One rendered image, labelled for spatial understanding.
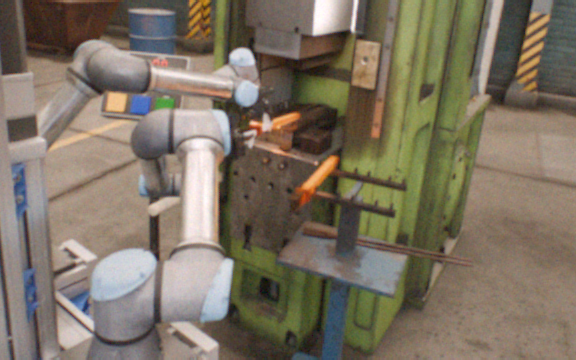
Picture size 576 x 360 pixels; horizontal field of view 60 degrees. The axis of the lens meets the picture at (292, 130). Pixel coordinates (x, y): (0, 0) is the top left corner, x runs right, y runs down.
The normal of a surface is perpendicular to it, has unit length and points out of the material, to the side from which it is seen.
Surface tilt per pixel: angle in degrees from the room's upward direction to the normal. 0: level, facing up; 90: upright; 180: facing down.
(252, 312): 90
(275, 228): 90
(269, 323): 90
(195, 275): 28
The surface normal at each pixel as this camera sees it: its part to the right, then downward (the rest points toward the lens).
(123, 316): 0.19, 0.35
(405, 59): -0.50, 0.24
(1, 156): 0.78, 0.26
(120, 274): -0.05, -0.94
